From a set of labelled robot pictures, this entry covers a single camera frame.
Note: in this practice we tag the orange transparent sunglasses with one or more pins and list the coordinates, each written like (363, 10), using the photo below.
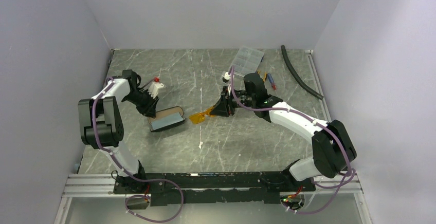
(198, 118)

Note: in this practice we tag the yellow handled pliers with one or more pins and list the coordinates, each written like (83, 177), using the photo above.
(263, 75)

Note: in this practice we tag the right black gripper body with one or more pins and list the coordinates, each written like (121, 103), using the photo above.
(232, 102)

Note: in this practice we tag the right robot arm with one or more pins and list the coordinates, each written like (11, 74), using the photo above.
(332, 148)

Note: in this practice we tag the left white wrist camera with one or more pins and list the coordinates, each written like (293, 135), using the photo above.
(154, 88)

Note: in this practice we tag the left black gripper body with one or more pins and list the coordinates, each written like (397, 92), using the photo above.
(144, 101)

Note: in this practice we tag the aluminium frame rail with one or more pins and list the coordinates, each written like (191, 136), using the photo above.
(103, 185)

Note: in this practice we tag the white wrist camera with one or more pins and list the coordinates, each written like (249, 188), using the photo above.
(154, 88)
(226, 77)

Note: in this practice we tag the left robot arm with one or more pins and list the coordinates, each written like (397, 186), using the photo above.
(101, 125)

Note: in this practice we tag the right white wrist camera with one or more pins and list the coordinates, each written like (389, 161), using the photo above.
(226, 77)

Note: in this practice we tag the light blue cleaning cloth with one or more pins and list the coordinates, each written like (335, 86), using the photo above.
(166, 121)

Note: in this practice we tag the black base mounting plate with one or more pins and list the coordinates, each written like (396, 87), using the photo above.
(174, 188)

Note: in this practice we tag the clear plastic organizer box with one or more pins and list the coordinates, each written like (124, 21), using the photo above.
(247, 60)

